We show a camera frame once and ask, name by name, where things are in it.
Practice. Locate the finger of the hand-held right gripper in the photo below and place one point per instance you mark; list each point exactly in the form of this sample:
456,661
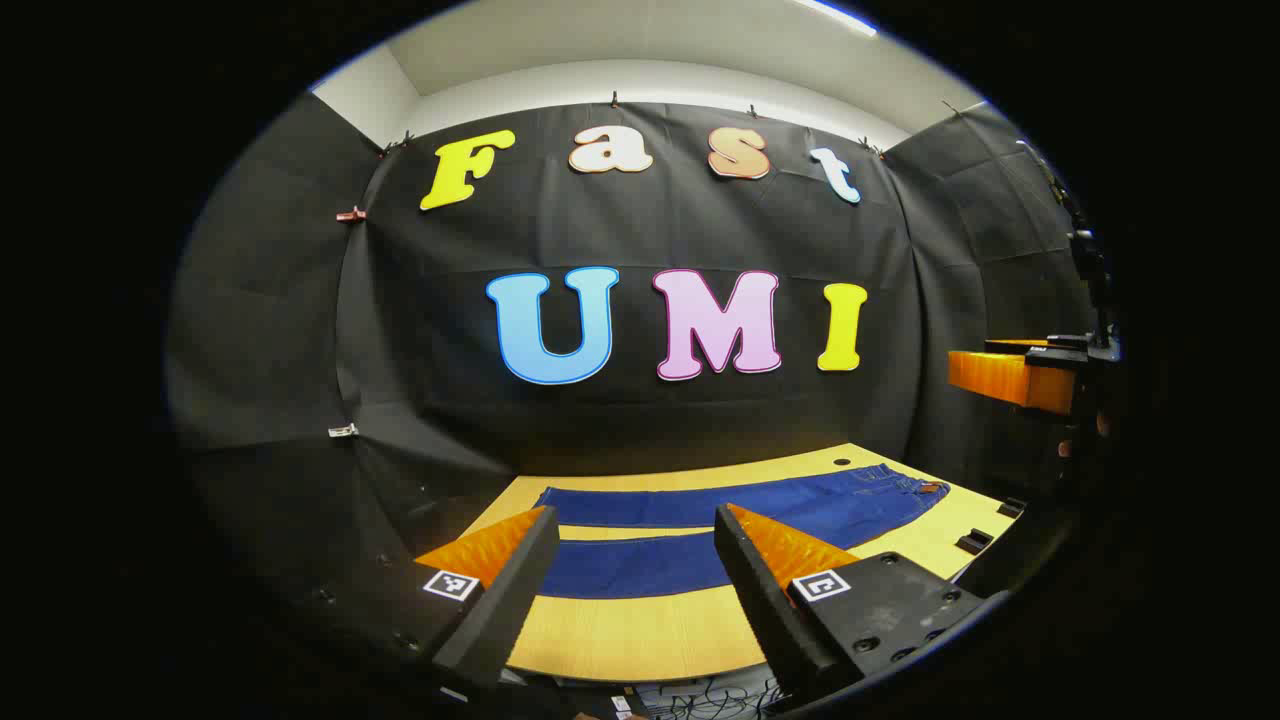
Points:
1005,380

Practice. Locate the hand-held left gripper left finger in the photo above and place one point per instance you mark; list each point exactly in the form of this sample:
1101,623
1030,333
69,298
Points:
505,600

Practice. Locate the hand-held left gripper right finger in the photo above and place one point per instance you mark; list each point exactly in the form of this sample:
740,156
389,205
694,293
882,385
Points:
760,600

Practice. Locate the black backdrop cloth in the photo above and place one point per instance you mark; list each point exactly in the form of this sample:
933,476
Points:
650,230

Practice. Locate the blue jeans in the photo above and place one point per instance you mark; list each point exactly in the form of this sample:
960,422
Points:
650,507

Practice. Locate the black table bracket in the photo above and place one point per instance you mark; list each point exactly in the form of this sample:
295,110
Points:
1011,507
975,542

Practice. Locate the small silver clip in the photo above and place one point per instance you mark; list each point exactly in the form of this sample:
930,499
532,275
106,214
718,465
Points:
343,431

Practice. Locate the small red clip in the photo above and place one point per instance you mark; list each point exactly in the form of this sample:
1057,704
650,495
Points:
350,214

